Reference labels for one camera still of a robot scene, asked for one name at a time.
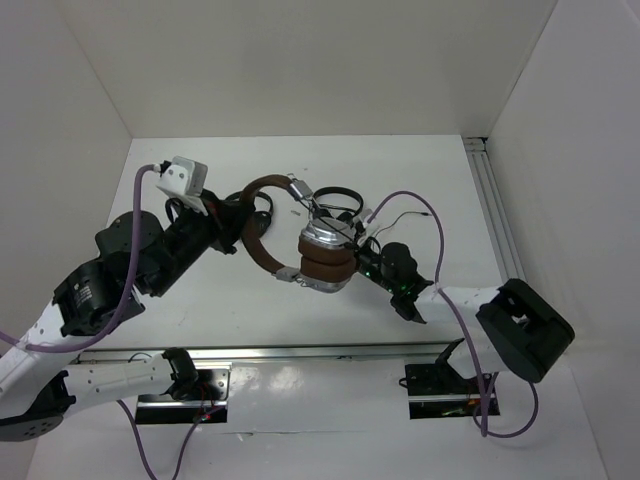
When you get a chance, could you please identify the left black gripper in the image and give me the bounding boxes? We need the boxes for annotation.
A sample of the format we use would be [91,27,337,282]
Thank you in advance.
[147,187,255,297]

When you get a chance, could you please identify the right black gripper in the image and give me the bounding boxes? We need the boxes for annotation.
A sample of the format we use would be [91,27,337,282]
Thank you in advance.
[318,232,398,294]

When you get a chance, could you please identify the brown silver headphones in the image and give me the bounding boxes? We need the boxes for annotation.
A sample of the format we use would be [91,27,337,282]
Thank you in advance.
[240,174,357,294]

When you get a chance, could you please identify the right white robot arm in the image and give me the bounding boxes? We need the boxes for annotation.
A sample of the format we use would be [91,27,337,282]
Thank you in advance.
[355,239,575,392]

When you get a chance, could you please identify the right black folded headphones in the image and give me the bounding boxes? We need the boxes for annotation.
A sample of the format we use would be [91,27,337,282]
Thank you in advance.
[314,186,364,226]

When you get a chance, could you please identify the black folded headphones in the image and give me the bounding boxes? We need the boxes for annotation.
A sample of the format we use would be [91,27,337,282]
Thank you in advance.
[314,186,364,226]
[218,191,274,243]

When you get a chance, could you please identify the left black folded headphones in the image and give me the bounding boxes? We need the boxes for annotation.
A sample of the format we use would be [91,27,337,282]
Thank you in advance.
[218,191,274,243]

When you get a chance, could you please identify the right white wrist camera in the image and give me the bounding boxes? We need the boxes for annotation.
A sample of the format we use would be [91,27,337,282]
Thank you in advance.
[352,208,382,246]

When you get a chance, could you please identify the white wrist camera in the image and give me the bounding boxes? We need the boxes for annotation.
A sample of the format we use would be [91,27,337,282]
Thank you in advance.
[352,208,382,246]
[156,156,208,216]

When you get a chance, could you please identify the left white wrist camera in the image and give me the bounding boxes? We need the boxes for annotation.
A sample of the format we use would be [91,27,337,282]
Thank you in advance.
[156,156,208,216]

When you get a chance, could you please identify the aluminium front rail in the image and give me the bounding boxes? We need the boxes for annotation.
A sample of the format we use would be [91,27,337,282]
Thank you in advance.
[72,340,452,365]

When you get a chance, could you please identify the aluminium side rail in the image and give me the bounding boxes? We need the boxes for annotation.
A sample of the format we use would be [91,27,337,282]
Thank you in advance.
[462,137,525,280]

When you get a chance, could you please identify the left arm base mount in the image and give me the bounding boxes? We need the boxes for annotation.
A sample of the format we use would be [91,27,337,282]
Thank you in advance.
[134,362,231,426]

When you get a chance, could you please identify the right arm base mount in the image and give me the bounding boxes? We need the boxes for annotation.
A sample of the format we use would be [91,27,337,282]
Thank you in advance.
[398,363,481,420]

